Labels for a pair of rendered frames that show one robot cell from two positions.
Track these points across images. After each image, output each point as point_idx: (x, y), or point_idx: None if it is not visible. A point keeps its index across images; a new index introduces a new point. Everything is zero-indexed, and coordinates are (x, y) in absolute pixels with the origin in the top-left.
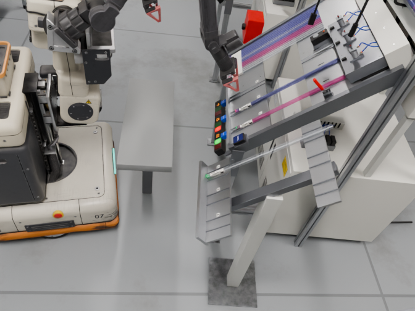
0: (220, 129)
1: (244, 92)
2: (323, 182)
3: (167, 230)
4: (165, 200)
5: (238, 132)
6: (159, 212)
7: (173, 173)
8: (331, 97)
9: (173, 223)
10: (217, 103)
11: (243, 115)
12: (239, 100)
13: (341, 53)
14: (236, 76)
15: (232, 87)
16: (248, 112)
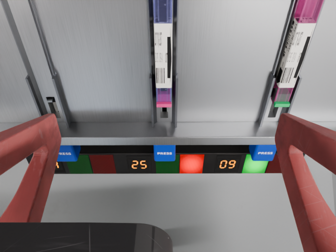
0: (203, 157)
1: (36, 56)
2: None
3: (230, 196)
4: (171, 205)
5: (301, 95)
6: (198, 213)
7: (109, 197)
8: None
9: (216, 186)
10: None
11: (208, 69)
12: (82, 83)
13: None
14: (54, 138)
15: (322, 196)
16: (209, 39)
